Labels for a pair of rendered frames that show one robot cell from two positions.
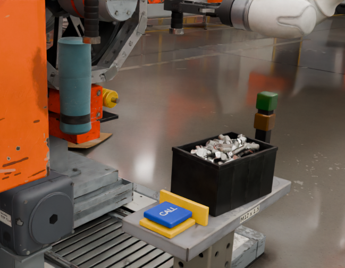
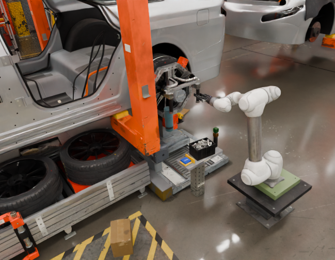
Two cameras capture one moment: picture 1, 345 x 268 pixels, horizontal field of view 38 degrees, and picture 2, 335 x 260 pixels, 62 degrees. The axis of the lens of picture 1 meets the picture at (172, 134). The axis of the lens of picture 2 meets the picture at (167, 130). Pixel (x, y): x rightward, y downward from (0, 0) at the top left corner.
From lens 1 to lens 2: 153 cm
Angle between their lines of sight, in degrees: 21
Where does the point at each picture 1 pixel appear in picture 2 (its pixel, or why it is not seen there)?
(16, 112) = (153, 139)
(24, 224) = (156, 156)
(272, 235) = (234, 156)
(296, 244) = (240, 160)
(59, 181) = (164, 145)
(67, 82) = (166, 119)
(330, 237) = not seen: hidden behind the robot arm
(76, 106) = (169, 125)
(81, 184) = (173, 140)
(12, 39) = (151, 126)
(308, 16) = (227, 108)
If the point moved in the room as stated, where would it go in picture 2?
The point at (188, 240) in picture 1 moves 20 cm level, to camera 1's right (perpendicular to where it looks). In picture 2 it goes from (189, 166) to (212, 169)
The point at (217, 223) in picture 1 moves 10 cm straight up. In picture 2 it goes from (197, 162) to (197, 153)
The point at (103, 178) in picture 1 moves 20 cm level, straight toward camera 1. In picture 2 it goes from (179, 137) to (178, 147)
